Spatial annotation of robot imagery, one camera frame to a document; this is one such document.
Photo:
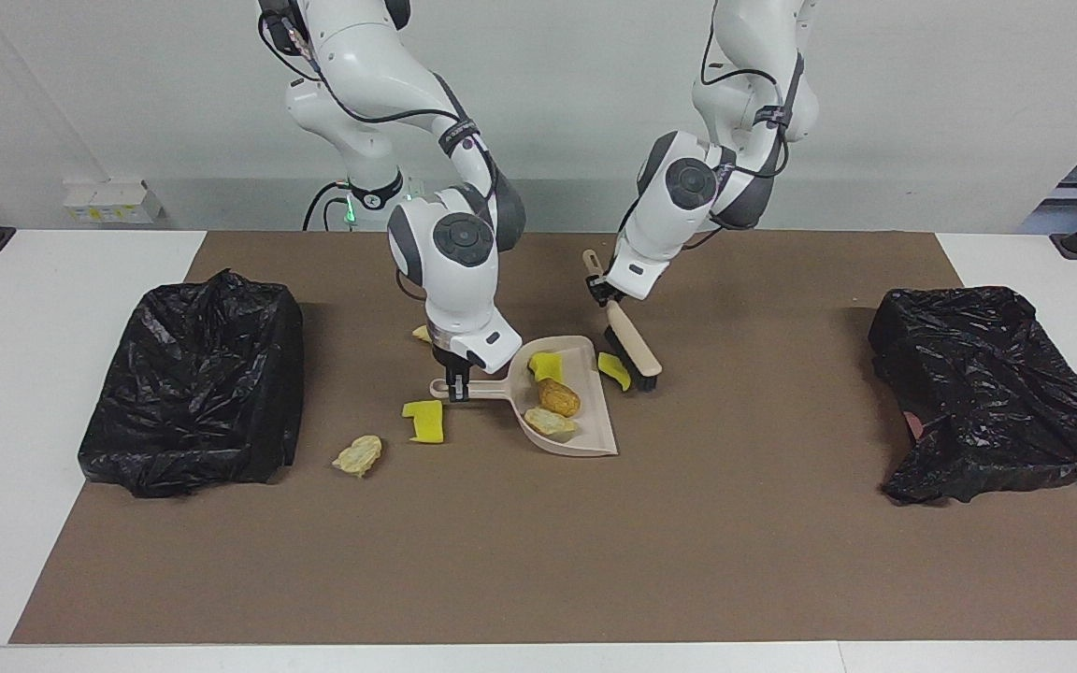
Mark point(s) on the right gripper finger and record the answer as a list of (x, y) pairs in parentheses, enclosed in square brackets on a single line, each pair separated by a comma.
[(464, 387), (452, 388)]

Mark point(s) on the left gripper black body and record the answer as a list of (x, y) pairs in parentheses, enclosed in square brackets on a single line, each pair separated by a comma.
[(611, 290)]

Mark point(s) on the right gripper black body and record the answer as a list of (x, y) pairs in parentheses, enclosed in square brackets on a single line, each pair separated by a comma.
[(452, 363)]

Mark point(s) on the beige paper ball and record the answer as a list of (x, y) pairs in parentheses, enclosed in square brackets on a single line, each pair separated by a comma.
[(358, 455), (421, 333)]

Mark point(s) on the notched yellow sponge block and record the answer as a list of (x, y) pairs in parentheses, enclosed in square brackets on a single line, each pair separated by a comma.
[(426, 425)]

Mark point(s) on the beige hand brush black bristles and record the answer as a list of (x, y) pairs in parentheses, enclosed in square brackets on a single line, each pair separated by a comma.
[(637, 346)]

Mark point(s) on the yellow sponge wedge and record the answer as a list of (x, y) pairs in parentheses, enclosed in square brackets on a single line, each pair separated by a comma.
[(613, 371)]

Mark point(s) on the chunky yellow sponge piece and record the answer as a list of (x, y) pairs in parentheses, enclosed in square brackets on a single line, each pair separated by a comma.
[(546, 365)]

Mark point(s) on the white beige foam chunk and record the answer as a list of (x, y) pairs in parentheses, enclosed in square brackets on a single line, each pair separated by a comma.
[(550, 422)]

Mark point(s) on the brown bread roll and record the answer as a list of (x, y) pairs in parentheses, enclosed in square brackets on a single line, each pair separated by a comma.
[(560, 397)]

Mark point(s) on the beige plastic dustpan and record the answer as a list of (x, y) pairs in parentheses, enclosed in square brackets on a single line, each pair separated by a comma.
[(595, 421)]

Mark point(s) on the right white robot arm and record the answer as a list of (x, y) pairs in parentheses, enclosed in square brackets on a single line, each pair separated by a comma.
[(454, 280)]

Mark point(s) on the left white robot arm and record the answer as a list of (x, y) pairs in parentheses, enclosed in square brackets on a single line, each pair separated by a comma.
[(679, 215)]

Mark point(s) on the black bag lined bin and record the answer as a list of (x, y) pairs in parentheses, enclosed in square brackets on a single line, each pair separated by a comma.
[(987, 393), (193, 393)]

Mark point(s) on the brown table mat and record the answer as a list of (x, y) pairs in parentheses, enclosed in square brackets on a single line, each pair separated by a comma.
[(538, 598)]

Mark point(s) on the white wall socket box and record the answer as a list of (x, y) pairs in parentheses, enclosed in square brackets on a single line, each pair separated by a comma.
[(113, 203)]

